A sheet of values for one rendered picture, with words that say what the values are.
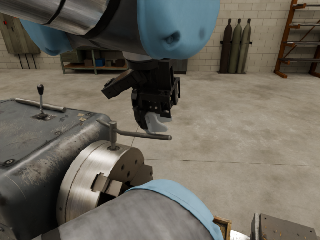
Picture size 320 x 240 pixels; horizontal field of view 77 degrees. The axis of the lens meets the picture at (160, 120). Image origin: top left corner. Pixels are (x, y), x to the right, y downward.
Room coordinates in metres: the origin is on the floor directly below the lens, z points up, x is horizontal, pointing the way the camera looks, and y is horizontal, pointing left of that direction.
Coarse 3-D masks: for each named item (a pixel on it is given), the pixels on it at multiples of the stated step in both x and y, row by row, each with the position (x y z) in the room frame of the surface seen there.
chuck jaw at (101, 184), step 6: (102, 174) 0.42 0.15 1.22; (96, 180) 0.41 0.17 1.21; (102, 180) 0.41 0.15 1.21; (108, 180) 0.41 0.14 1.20; (114, 180) 0.41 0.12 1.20; (96, 186) 0.40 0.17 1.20; (102, 186) 0.39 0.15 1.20; (108, 186) 0.40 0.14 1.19; (114, 186) 0.40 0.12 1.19; (120, 186) 0.40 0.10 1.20; (126, 186) 0.42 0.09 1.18; (108, 192) 0.39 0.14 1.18; (114, 192) 0.39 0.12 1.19; (120, 192) 0.39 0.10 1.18
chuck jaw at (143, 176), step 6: (144, 168) 0.58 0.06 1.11; (150, 168) 0.58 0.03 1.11; (138, 174) 0.55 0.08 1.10; (144, 174) 0.55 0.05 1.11; (150, 174) 0.57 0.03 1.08; (132, 180) 0.52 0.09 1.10; (138, 180) 0.52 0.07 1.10; (144, 180) 0.52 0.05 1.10; (150, 180) 0.52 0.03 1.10; (132, 186) 0.50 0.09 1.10
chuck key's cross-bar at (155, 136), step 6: (96, 120) 0.59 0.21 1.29; (102, 120) 0.58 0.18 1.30; (108, 126) 0.54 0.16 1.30; (120, 132) 0.49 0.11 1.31; (126, 132) 0.47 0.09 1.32; (132, 132) 0.46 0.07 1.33; (138, 132) 0.44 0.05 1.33; (150, 138) 0.40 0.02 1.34; (156, 138) 0.39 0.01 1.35; (162, 138) 0.38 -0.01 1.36; (168, 138) 0.36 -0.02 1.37
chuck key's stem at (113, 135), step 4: (112, 124) 0.52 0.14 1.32; (116, 124) 0.53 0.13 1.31; (112, 128) 0.52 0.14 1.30; (112, 132) 0.52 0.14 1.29; (112, 136) 0.52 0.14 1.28; (116, 136) 0.52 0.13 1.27; (112, 140) 0.51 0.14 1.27; (116, 140) 0.52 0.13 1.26; (112, 144) 0.51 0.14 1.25; (112, 148) 0.51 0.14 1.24
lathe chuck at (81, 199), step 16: (96, 160) 0.46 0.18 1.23; (112, 160) 0.46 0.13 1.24; (128, 160) 0.51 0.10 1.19; (144, 160) 0.62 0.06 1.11; (80, 176) 0.42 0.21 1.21; (96, 176) 0.42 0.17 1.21; (112, 176) 0.43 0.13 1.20; (128, 176) 0.51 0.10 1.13; (80, 192) 0.39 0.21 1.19; (96, 192) 0.38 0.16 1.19; (80, 208) 0.36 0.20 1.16
